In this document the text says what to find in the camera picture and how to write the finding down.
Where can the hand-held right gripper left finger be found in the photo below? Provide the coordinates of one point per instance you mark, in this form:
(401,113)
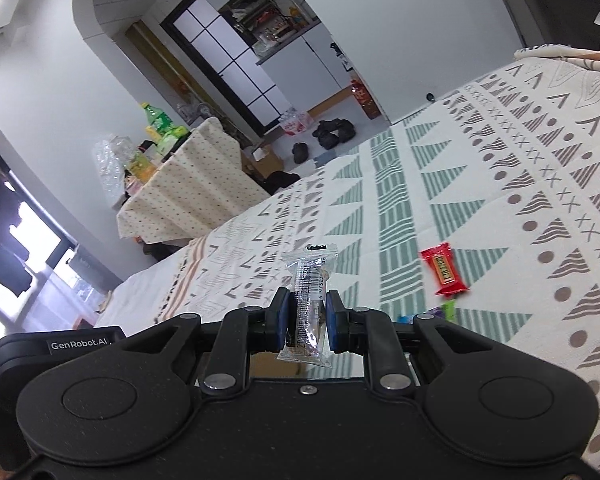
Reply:
(283,321)

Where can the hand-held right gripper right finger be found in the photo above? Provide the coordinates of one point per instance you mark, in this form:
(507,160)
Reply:
(333,322)

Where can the clear snack packet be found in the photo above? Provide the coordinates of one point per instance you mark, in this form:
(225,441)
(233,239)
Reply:
(307,285)

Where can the brown cardboard box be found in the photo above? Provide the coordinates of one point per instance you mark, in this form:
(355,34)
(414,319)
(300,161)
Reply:
(275,364)

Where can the small blue candy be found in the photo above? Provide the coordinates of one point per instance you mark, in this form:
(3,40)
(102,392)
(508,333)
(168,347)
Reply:
(406,318)

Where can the small green candy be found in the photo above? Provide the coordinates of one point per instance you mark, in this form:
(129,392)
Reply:
(449,308)

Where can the red snack packet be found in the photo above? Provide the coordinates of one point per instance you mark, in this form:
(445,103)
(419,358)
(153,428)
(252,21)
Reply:
(443,269)

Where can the dark hanging clothes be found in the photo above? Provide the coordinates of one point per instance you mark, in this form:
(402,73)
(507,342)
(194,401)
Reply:
(2,240)

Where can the dotted cream tablecloth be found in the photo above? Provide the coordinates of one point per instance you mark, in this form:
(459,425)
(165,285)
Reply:
(195,190)

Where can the cardboard box on floor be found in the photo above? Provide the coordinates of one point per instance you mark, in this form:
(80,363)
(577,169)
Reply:
(262,157)

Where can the single black shoe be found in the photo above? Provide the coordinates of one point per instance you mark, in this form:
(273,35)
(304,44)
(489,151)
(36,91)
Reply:
(300,152)

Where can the pile of black shoes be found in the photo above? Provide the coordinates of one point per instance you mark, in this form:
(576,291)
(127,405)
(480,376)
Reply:
(334,131)

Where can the bag of clear plastic bottles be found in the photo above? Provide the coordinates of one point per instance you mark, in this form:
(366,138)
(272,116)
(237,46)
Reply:
(109,165)

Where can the red and white plastic bag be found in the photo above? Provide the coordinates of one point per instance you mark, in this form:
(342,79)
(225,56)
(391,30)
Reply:
(295,121)

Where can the patterned printed blanket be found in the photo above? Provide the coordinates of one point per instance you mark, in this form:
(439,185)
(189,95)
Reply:
(480,185)

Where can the yellow juice bottle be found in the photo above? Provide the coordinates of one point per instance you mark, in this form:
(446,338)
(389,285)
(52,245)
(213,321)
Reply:
(142,166)

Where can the green drink carton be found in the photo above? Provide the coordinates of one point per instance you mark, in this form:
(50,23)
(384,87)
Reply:
(172,141)

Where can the red door decoration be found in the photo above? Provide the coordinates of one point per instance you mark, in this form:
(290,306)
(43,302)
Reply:
(362,97)

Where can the green soda bottle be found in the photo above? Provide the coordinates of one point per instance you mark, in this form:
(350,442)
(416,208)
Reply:
(156,119)

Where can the black framed sliding door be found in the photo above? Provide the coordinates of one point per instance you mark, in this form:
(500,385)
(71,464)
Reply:
(230,60)

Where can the cluttered open shelf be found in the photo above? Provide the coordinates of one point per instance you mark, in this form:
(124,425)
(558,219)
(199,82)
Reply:
(270,20)

